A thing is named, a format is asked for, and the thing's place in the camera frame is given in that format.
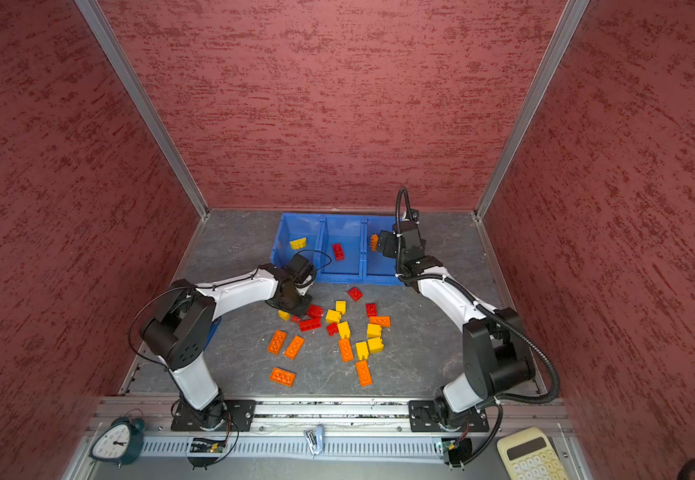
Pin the green alarm clock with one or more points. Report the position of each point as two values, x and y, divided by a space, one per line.
122 443

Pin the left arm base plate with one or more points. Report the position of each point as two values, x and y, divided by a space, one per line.
220 415

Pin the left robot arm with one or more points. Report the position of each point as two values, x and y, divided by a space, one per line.
178 324

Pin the blue three-compartment bin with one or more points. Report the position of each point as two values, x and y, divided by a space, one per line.
361 265

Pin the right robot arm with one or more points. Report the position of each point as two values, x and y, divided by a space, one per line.
497 354

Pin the small red brick centre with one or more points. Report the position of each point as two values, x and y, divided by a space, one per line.
332 329

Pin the blue object under arm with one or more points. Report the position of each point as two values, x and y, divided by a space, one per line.
214 326

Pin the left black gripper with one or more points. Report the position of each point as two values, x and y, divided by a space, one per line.
301 310

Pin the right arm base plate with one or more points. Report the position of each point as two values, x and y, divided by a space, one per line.
435 416

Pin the red square brick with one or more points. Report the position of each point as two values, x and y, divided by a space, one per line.
315 312
355 294

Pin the red square brick top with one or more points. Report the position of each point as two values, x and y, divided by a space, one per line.
355 294

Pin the metal clip on rail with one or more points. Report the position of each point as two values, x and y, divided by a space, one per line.
316 440

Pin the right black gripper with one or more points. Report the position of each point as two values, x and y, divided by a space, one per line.
390 237

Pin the cream calculator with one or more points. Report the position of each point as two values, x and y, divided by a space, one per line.
528 454

